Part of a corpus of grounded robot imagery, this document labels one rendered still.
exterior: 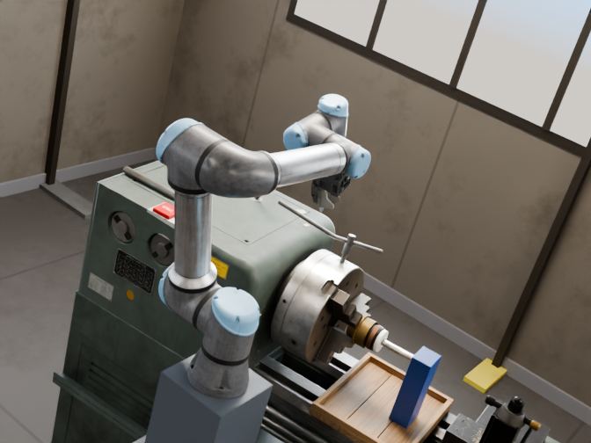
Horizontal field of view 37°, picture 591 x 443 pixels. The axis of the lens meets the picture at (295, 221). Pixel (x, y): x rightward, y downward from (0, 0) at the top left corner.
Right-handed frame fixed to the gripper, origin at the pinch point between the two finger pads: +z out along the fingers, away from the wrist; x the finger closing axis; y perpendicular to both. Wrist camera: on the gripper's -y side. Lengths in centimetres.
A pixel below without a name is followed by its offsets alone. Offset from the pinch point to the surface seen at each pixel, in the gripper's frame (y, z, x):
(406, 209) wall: -42, 139, 178
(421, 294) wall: -20, 179, 163
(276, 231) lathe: -12.4, 13.6, -1.9
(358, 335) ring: 20.3, 31.6, -9.3
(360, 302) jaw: 13.9, 33.0, 3.8
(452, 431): 55, 38, -20
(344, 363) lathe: 13, 57, 0
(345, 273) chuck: 11.3, 17.2, -3.1
